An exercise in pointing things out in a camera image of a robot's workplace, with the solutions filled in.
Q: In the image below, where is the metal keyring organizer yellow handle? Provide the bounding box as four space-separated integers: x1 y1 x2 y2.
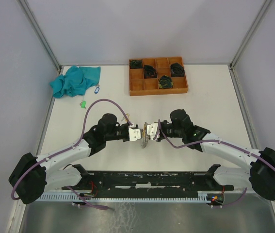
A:
141 122 149 149

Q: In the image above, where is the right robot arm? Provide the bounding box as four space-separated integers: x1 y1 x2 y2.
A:
147 109 275 200

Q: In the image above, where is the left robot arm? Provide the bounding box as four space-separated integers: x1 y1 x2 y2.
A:
8 114 141 204

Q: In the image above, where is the key with yellow framed tag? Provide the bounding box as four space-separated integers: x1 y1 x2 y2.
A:
121 113 130 122

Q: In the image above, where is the rolled dark fabric green pattern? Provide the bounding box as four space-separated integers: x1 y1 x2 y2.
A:
158 75 173 89

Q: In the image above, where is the key with green tag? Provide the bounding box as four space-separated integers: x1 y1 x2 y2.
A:
80 100 86 109

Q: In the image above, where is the wooden compartment tray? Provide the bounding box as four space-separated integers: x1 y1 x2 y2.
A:
129 57 188 96

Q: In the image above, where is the key with blue tag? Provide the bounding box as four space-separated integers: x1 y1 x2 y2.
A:
94 84 100 94

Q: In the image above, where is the rolled dark fabric red pattern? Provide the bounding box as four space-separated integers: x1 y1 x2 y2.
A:
143 65 158 79

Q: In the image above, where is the rolled dark fabric right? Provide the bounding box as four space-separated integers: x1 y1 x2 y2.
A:
170 63 185 77

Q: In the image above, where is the teal cloth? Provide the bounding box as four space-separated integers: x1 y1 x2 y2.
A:
49 66 101 99

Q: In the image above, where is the rolled dark fabric far left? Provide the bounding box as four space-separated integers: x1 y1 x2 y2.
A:
129 59 143 69

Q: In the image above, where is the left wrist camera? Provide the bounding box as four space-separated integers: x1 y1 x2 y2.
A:
129 125 143 142

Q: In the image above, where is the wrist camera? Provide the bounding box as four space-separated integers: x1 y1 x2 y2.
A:
146 122 160 141
129 125 143 142

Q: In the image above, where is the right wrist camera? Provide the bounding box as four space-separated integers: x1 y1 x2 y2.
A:
146 122 160 141

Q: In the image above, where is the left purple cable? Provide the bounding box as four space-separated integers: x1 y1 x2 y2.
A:
10 99 133 210

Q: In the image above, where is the purple cable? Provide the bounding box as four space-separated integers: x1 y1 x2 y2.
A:
158 118 275 209
10 99 133 210

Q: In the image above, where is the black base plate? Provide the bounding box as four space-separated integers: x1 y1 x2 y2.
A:
72 171 234 198

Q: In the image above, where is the white cable duct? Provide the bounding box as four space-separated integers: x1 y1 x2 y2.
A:
36 192 210 204

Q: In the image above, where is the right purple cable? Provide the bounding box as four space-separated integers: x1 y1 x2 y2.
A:
158 118 275 209

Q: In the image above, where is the left aluminium frame post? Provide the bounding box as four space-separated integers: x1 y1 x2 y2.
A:
17 0 62 72

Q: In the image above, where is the aluminium frame post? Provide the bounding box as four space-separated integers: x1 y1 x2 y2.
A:
17 0 62 72
229 0 274 68

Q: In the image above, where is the right aluminium frame post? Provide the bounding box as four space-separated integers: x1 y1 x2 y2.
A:
229 0 274 68

